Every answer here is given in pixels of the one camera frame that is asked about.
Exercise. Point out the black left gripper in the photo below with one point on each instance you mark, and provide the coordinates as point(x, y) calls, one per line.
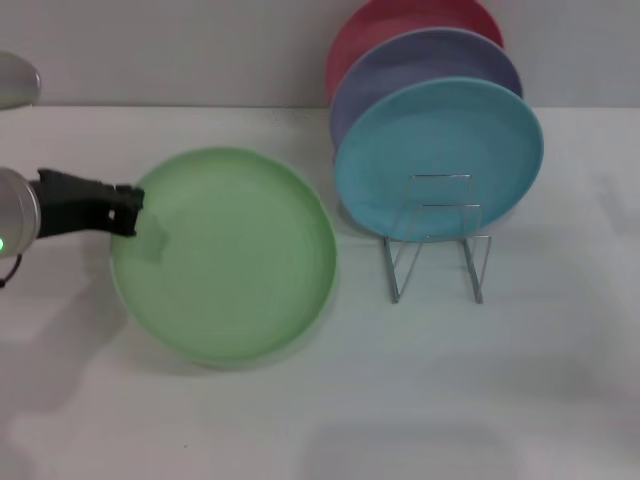
point(70, 205)

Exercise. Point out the green plastic plate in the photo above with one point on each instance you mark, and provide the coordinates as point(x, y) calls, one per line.
point(225, 260)

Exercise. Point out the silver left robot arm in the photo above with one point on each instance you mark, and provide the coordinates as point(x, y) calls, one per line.
point(15, 215)

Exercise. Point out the red plastic plate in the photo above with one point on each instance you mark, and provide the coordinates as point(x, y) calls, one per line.
point(370, 30)

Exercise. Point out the purple plastic plate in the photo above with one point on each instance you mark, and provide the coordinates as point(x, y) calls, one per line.
point(400, 65)

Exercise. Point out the blue plastic plate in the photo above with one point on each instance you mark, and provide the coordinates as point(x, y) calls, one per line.
point(430, 145)

